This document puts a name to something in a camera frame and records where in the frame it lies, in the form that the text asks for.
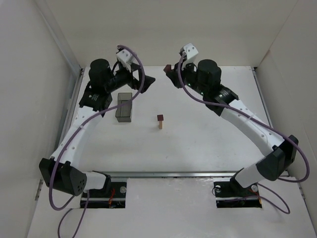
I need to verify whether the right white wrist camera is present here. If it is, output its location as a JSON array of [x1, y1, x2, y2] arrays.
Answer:
[[179, 43, 199, 62]]

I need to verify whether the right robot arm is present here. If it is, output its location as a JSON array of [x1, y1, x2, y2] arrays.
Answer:
[[163, 59, 298, 191]]

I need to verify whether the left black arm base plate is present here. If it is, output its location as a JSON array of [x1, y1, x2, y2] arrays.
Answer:
[[87, 180, 127, 209]]

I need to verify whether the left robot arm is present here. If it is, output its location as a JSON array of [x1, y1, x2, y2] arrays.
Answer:
[[39, 59, 155, 198]]

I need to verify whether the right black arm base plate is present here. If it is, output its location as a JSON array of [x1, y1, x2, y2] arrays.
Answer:
[[213, 181, 262, 208]]

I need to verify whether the aluminium left rail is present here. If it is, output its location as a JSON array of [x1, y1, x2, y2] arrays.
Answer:
[[52, 68, 85, 153]]

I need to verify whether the aluminium front rail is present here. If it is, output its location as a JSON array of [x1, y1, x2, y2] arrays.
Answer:
[[102, 172, 235, 178]]

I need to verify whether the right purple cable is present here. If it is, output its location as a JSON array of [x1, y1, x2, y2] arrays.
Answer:
[[178, 54, 310, 214]]

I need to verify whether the dark red triangular block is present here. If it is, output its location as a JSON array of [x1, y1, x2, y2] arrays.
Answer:
[[163, 64, 172, 74]]

